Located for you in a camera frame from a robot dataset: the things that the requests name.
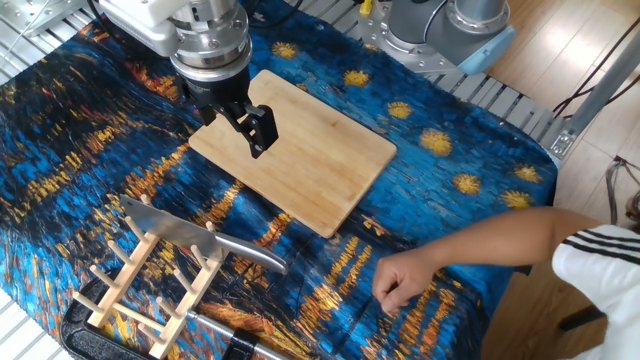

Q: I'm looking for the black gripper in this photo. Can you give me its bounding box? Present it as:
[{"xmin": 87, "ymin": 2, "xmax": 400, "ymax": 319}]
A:
[{"xmin": 179, "ymin": 63, "xmax": 280, "ymax": 160}]

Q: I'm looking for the wooden cutting board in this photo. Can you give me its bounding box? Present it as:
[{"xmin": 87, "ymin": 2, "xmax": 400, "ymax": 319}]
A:
[{"xmin": 188, "ymin": 68, "xmax": 398, "ymax": 240}]

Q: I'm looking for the steel cleaver knife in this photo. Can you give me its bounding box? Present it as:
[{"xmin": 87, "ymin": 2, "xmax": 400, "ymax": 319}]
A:
[{"xmin": 118, "ymin": 194, "xmax": 290, "ymax": 276}]

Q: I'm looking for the person's hand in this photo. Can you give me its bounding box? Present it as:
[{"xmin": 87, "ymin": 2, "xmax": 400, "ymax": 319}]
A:
[{"xmin": 372, "ymin": 246, "xmax": 442, "ymax": 316}]

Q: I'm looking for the wooden peg rack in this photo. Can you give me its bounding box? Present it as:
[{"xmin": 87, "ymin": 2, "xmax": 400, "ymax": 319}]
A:
[{"xmin": 72, "ymin": 193, "xmax": 231, "ymax": 360}]

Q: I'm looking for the starry night print tablecloth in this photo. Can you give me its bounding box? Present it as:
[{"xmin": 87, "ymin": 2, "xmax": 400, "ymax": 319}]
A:
[{"xmin": 0, "ymin": 0, "xmax": 560, "ymax": 360}]

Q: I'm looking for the aluminium plate with holes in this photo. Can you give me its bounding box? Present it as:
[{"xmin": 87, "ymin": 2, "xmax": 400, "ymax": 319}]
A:
[{"xmin": 0, "ymin": 0, "xmax": 94, "ymax": 39}]

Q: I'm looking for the black C-clamp with steel screw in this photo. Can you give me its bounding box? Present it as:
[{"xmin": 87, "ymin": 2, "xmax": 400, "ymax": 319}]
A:
[{"xmin": 59, "ymin": 274, "xmax": 291, "ymax": 360}]

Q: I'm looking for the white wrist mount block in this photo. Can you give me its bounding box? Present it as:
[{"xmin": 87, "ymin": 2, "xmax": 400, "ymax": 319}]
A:
[{"xmin": 97, "ymin": 0, "xmax": 194, "ymax": 57}]

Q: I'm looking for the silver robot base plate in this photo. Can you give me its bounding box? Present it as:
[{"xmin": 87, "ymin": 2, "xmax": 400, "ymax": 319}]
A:
[{"xmin": 357, "ymin": 0, "xmax": 471, "ymax": 76}]

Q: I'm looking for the black floor cable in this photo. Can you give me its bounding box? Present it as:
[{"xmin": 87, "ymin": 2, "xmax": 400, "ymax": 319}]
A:
[
  {"xmin": 552, "ymin": 17, "xmax": 640, "ymax": 114},
  {"xmin": 560, "ymin": 73, "xmax": 640, "ymax": 120}
]

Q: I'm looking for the aluminium frame post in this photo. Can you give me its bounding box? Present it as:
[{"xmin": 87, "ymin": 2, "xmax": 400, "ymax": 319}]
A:
[{"xmin": 548, "ymin": 43, "xmax": 640, "ymax": 157}]

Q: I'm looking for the grey cable bundle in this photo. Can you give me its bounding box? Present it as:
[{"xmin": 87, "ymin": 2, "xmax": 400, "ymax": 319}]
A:
[{"xmin": 603, "ymin": 154, "xmax": 640, "ymax": 226}]

